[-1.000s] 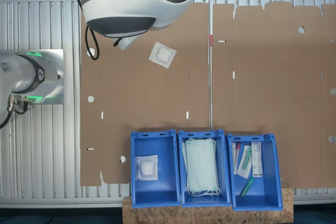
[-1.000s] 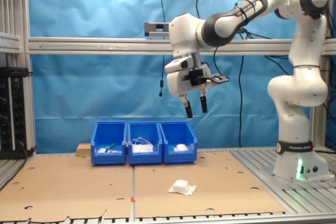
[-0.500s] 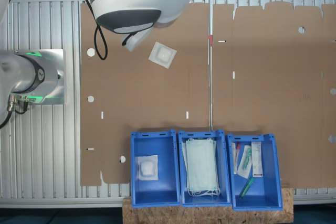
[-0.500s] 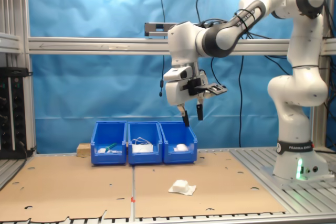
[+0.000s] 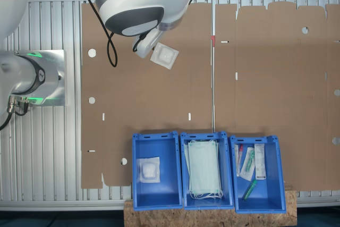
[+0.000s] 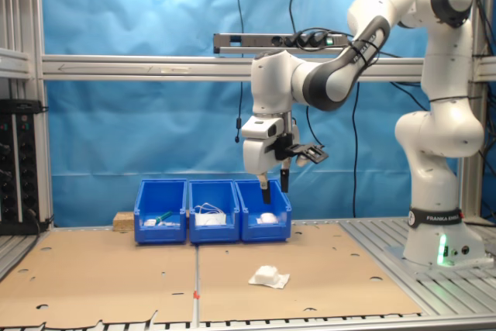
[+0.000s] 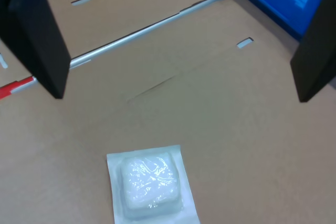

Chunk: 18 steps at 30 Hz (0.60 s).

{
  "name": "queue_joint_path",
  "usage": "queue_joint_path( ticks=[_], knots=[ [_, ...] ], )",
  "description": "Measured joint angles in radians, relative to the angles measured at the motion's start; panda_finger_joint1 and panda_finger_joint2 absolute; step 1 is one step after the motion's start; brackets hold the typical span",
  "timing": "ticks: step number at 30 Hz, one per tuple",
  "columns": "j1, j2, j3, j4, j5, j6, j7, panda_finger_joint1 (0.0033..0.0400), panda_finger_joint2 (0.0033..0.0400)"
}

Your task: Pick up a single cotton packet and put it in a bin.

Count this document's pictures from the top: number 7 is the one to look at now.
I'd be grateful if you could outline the brown cardboard sheet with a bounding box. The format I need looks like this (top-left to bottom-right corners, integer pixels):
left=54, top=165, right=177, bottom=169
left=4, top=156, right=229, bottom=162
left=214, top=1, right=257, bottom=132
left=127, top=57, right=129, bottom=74
left=0, top=0, right=234, bottom=88
left=0, top=0, right=336, bottom=224

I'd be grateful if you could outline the cotton packet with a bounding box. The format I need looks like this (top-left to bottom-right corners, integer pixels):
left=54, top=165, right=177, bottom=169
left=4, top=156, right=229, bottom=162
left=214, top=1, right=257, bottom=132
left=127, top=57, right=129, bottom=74
left=106, top=144, right=202, bottom=224

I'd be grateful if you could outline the red tape mark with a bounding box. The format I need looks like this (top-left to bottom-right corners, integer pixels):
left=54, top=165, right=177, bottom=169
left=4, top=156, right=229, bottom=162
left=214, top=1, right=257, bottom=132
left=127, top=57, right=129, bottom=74
left=0, top=76, right=35, bottom=100

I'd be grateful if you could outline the blue bin holding masks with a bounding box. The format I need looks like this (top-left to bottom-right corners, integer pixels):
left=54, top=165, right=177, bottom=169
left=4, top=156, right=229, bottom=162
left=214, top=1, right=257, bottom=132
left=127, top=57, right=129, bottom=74
left=227, top=0, right=333, bottom=41

